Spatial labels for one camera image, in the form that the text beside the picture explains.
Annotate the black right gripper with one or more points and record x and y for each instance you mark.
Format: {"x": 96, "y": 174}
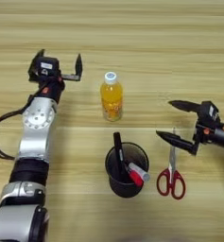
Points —
{"x": 217, "y": 137}

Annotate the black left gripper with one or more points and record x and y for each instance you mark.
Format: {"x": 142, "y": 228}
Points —
{"x": 52, "y": 89}

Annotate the orange juice bottle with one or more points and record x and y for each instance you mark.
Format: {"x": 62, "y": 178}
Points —
{"x": 110, "y": 97}

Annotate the grey pen white end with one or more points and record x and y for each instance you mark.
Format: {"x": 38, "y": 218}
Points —
{"x": 140, "y": 171}

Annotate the black marker pen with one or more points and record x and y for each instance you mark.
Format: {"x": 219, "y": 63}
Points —
{"x": 118, "y": 148}

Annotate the red capped marker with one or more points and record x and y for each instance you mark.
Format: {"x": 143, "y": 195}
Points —
{"x": 136, "y": 178}

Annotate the black mesh pen holder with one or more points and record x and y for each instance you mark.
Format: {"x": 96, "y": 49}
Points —
{"x": 126, "y": 189}

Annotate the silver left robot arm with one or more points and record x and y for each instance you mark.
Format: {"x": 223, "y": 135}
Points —
{"x": 34, "y": 135}

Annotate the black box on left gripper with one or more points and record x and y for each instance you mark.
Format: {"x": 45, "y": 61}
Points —
{"x": 37, "y": 67}

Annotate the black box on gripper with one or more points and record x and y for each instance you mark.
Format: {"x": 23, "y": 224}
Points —
{"x": 209, "y": 112}
{"x": 37, "y": 67}

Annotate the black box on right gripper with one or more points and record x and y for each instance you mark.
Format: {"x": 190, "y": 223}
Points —
{"x": 209, "y": 112}

